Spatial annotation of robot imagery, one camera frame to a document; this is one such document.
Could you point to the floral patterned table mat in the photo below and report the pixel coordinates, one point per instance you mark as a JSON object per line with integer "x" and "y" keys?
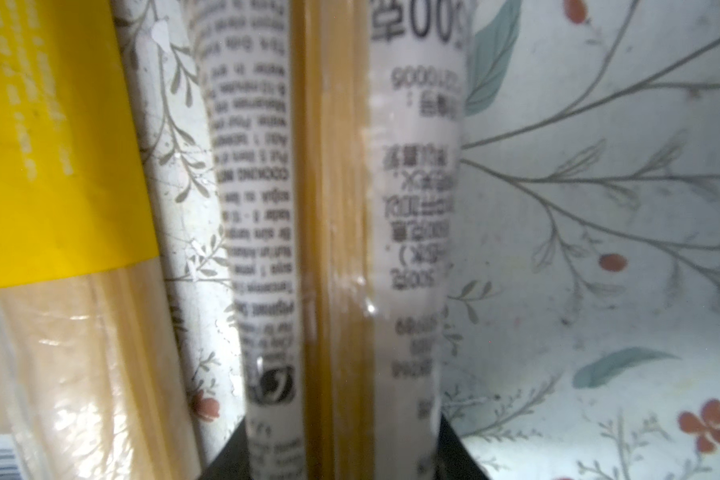
{"x": 581, "y": 335}

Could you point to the yellow Pastatime bag right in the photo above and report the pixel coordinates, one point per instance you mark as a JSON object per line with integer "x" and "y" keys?
{"x": 90, "y": 380}

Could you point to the clear blue spaghetti bag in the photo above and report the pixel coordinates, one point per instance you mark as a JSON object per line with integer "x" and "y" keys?
{"x": 336, "y": 131}

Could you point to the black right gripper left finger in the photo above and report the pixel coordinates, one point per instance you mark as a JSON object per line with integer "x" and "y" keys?
{"x": 232, "y": 463}

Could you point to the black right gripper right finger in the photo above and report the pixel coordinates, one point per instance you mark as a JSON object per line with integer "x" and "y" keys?
{"x": 452, "y": 460}

